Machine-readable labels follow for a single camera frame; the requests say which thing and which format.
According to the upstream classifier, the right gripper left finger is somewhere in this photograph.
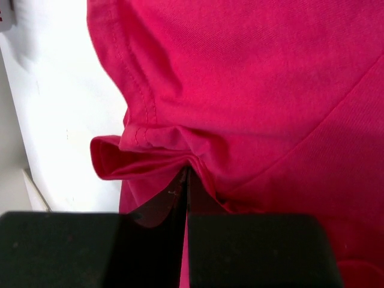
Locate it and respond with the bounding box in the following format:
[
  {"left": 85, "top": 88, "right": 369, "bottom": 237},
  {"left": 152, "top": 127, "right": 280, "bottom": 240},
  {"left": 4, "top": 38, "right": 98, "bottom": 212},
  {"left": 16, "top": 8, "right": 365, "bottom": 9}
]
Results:
[{"left": 1, "top": 169, "right": 188, "bottom": 287}]

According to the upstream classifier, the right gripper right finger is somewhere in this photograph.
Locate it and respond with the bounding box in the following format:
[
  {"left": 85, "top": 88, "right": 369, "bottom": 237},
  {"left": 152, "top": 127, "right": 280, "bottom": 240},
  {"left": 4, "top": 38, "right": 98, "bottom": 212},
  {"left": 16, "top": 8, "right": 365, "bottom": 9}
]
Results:
[{"left": 187, "top": 170, "right": 343, "bottom": 287}]

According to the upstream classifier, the magenta t shirt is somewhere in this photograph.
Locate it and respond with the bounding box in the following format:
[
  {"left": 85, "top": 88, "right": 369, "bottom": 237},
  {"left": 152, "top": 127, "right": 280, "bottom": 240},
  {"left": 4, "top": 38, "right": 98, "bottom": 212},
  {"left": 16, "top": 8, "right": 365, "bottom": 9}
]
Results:
[{"left": 87, "top": 1, "right": 383, "bottom": 287}]

